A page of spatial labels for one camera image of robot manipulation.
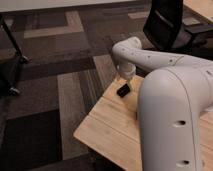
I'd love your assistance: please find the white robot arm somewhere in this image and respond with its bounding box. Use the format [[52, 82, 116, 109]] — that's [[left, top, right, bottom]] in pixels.
[[112, 37, 213, 171]]

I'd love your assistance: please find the black eraser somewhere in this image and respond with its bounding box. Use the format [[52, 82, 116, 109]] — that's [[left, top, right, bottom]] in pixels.
[[116, 84, 131, 98]]

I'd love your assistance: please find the black office chair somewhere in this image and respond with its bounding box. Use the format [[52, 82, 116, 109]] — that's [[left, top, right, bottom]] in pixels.
[[143, 0, 213, 52]]

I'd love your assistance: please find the light wooden desk corner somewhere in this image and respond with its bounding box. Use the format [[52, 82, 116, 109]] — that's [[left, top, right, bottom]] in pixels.
[[184, 0, 213, 23]]

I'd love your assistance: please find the black chair base left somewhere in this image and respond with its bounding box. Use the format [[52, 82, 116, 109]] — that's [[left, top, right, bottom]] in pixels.
[[0, 13, 29, 96]]

